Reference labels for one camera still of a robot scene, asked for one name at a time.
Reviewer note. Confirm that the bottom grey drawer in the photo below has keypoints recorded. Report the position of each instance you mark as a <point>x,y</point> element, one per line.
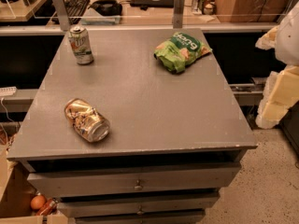
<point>172,217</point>

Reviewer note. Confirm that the white power strip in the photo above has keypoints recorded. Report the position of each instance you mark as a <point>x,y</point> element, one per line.
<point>7,91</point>

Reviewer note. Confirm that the black keyboard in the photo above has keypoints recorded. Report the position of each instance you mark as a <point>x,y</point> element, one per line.
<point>76,9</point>

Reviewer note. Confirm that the green chip bag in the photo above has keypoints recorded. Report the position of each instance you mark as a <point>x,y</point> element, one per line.
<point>180,51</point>

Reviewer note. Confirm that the crushed orange soda can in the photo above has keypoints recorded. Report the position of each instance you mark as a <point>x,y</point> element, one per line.
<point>86,120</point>

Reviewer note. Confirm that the small jar on desk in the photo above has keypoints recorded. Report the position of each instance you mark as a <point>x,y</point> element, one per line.
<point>208,9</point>

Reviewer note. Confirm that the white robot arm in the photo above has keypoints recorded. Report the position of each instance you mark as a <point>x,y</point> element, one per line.
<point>281,90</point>

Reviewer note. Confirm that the black laptop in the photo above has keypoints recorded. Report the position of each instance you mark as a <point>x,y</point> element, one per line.
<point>152,3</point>

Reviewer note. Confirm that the cardboard box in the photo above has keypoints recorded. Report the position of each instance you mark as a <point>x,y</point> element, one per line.
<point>16,194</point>

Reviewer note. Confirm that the orange ball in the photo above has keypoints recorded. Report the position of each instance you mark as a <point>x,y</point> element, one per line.
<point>37,202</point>

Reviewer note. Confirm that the grey drawer cabinet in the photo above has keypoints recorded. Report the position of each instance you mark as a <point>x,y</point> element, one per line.
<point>156,118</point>

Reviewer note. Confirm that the middle metal bracket post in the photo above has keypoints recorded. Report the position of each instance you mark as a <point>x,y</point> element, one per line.
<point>178,13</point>

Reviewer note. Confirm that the top grey drawer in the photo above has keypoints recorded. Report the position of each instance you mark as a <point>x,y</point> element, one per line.
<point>134,180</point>

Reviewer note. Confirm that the left metal bracket post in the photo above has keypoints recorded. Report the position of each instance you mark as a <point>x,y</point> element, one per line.
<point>62,14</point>

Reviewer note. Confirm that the metal bracket post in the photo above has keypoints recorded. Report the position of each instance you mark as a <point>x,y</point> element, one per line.
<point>62,14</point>
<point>178,13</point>

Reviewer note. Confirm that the black headphones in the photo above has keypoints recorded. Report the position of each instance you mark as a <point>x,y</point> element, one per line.
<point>107,7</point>

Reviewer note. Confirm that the grey drawer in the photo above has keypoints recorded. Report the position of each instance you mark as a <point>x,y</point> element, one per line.
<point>139,205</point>
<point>172,217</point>
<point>134,180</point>

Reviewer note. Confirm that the middle grey drawer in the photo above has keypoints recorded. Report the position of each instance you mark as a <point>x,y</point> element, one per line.
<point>139,205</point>

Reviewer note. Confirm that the red bottle in box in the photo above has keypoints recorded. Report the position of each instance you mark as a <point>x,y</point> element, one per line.
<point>47,208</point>

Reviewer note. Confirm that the green white soda can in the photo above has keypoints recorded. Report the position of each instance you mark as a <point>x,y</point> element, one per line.
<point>80,44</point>

